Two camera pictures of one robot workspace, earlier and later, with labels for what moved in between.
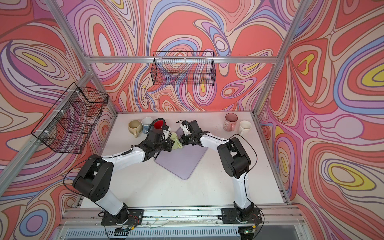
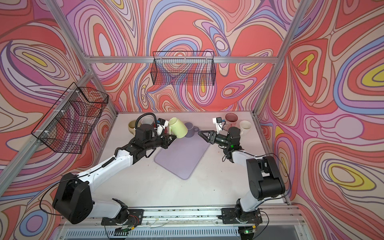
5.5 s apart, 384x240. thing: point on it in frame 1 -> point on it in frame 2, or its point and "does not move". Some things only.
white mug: [244, 128] does not move
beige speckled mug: [135, 127] does not move
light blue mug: [145, 123] does not move
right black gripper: [182, 139] -> [211, 137]
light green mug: [177, 143] -> [177, 128]
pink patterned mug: [230, 122] does not move
